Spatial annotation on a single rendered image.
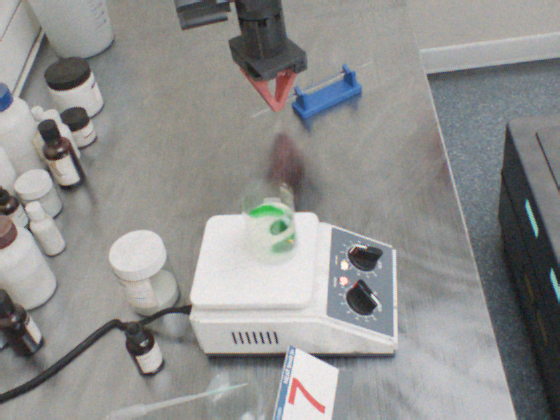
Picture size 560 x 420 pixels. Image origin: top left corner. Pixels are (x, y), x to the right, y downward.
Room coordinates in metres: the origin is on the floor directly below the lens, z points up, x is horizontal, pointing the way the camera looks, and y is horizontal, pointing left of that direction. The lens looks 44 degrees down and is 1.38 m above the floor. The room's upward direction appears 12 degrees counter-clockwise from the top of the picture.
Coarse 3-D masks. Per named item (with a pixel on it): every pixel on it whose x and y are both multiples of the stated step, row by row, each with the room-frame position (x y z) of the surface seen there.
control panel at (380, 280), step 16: (336, 240) 0.52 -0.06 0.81; (352, 240) 0.52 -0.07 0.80; (368, 240) 0.53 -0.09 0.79; (336, 256) 0.50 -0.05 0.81; (384, 256) 0.51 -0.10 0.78; (336, 272) 0.48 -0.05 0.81; (352, 272) 0.48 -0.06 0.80; (368, 272) 0.48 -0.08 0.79; (384, 272) 0.49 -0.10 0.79; (336, 288) 0.46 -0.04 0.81; (384, 288) 0.46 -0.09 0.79; (336, 304) 0.44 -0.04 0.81; (384, 304) 0.45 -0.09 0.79; (352, 320) 0.42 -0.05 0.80; (368, 320) 0.42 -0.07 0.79; (384, 320) 0.43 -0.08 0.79
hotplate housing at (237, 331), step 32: (320, 224) 0.54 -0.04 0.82; (320, 256) 0.50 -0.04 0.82; (320, 288) 0.46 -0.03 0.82; (192, 320) 0.45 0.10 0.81; (224, 320) 0.44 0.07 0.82; (256, 320) 0.43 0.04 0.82; (288, 320) 0.43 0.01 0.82; (320, 320) 0.42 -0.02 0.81; (224, 352) 0.44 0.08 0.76; (256, 352) 0.44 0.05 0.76; (320, 352) 0.42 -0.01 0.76; (352, 352) 0.41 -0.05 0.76; (384, 352) 0.40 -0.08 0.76
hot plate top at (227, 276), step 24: (216, 216) 0.56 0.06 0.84; (240, 216) 0.56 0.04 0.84; (312, 216) 0.53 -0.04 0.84; (216, 240) 0.53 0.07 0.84; (240, 240) 0.52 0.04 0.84; (312, 240) 0.50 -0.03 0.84; (216, 264) 0.50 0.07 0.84; (240, 264) 0.49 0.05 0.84; (264, 264) 0.48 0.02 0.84; (288, 264) 0.48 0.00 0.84; (312, 264) 0.47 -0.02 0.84; (192, 288) 0.47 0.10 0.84; (216, 288) 0.47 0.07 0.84; (240, 288) 0.46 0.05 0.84; (264, 288) 0.45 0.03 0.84; (288, 288) 0.45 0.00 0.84; (312, 288) 0.44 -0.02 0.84
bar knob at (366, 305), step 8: (360, 280) 0.45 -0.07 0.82; (352, 288) 0.45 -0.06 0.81; (360, 288) 0.45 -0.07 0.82; (368, 288) 0.45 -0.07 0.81; (352, 296) 0.45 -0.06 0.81; (360, 296) 0.44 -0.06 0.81; (368, 296) 0.44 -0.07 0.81; (352, 304) 0.44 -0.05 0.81; (360, 304) 0.44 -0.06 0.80; (368, 304) 0.43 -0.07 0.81; (376, 304) 0.43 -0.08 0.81; (360, 312) 0.43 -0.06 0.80; (368, 312) 0.43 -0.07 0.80
